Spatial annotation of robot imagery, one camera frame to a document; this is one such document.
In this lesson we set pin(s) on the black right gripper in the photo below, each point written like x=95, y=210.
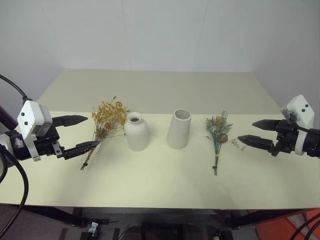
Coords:
x=287, y=137

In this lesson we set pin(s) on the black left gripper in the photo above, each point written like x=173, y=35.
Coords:
x=46, y=146

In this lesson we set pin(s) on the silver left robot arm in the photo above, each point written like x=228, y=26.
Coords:
x=17, y=147

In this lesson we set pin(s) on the white bottle-shaped ceramic vase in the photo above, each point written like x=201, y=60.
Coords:
x=136, y=135

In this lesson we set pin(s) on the white tapered ceramic vase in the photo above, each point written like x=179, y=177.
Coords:
x=178, y=132

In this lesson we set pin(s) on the yellow dried flower bouquet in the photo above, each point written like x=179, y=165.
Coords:
x=110, y=117

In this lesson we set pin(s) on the green dried flower bouquet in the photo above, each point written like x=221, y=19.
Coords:
x=218, y=130

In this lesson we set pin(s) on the small silver metal clamp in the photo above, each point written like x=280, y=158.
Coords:
x=94, y=227

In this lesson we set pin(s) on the orange floor mat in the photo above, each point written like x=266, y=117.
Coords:
x=277, y=228

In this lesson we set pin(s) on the dark rounded shape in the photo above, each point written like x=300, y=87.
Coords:
x=130, y=233

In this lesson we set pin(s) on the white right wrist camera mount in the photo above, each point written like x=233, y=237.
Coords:
x=303, y=112

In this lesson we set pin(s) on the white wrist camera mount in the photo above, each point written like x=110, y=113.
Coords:
x=303, y=112
x=31, y=117

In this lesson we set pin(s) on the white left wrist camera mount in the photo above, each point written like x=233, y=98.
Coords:
x=31, y=117

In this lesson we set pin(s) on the black metal table frame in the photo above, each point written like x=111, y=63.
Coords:
x=150, y=209

